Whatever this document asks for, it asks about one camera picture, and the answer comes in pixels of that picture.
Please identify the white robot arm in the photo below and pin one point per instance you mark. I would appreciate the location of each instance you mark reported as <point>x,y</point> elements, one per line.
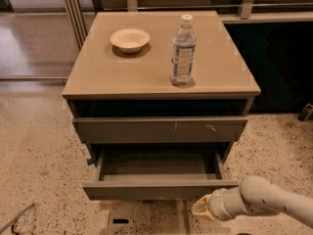
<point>254,196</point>

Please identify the grey top drawer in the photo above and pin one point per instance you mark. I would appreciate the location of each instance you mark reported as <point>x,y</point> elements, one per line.
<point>132,130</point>

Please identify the dark object at right edge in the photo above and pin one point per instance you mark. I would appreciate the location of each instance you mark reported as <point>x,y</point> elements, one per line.
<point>306,112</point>

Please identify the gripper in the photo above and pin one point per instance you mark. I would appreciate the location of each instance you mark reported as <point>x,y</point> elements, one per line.
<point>216,204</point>

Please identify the grey drawer cabinet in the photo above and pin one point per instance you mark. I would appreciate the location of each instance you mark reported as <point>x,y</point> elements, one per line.
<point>107,83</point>

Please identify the blue tape piece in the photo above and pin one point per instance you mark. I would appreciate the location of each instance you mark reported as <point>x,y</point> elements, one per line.
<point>90,162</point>

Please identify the metal shelving frame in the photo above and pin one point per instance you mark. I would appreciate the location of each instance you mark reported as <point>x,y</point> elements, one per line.
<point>230,11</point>

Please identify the grey metal bar on floor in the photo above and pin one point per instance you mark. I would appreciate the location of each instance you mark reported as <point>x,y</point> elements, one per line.
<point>12,222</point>

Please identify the white ceramic bowl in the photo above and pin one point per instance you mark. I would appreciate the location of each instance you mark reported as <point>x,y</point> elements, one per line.
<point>130,40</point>

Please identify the grey drawer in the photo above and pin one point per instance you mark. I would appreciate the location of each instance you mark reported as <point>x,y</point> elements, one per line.
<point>159,175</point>
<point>132,130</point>

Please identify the clear plastic water bottle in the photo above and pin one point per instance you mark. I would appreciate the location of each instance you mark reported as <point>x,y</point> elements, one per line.
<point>183,49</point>

